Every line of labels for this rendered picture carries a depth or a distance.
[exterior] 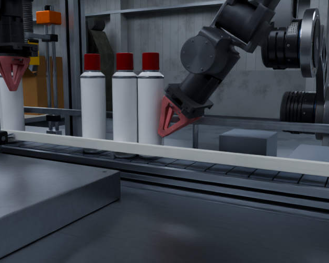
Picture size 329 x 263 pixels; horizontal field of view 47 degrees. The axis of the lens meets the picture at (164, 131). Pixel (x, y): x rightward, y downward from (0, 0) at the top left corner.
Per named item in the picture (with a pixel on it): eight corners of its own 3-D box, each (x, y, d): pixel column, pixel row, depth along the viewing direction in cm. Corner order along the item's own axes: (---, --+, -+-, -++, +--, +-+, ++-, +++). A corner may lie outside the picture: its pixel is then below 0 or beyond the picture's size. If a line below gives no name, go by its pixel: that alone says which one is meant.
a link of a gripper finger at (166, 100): (142, 124, 71) (169, 85, 67) (159, 120, 77) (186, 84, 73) (167, 149, 69) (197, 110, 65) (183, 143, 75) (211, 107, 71)
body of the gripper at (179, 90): (161, 92, 66) (185, 57, 63) (185, 90, 75) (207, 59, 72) (187, 116, 64) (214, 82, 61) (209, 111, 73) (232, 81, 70)
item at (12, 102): (-2, 142, 92) (-8, 56, 89) (15, 138, 96) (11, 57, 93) (13, 143, 89) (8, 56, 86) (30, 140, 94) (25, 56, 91)
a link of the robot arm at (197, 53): (274, 26, 62) (233, 0, 65) (257, 15, 52) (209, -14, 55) (234, 86, 66) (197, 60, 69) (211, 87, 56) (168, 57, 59)
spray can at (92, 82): (77, 152, 80) (73, 54, 77) (93, 147, 84) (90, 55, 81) (96, 154, 77) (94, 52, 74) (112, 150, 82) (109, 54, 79)
